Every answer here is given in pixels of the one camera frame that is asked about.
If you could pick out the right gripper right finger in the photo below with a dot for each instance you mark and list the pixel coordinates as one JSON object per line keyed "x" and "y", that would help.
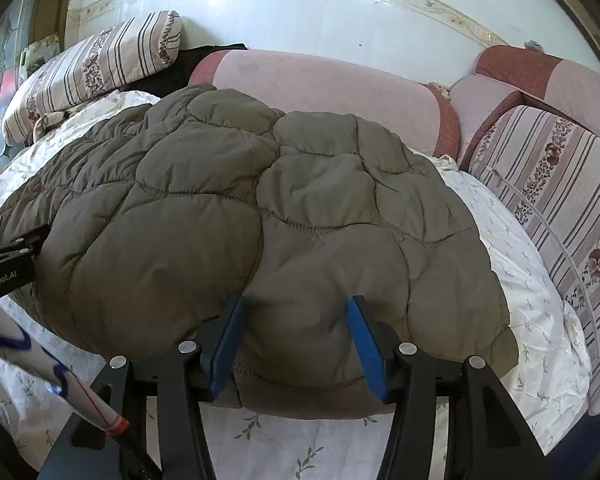
{"x": 488, "y": 438}

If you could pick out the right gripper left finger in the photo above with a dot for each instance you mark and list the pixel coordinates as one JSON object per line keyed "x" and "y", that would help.
{"x": 161, "y": 399}

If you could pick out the olive green quilted hooded coat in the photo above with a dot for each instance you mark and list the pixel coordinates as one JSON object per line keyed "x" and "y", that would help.
{"x": 158, "y": 214}

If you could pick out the white floral bed sheet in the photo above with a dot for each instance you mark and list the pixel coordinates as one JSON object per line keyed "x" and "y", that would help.
{"x": 549, "y": 384}

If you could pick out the white sleeve with red-blue trim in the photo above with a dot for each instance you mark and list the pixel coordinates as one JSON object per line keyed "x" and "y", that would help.
{"x": 19, "y": 348}

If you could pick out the striped floral bolster pillow left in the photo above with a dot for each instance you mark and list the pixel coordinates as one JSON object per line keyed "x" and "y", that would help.
{"x": 109, "y": 60}

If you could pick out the striped floral cushion right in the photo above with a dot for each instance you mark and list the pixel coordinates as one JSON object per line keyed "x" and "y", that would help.
{"x": 546, "y": 170}

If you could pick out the pink quilted bolster cushion centre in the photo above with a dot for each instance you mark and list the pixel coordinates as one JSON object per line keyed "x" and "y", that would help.
{"x": 419, "y": 113}

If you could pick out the pink corner cushion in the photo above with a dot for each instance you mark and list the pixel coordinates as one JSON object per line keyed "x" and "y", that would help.
{"x": 479, "y": 103}

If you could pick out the red pink cushion top right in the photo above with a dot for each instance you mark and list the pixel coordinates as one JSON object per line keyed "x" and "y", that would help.
{"x": 568, "y": 87}

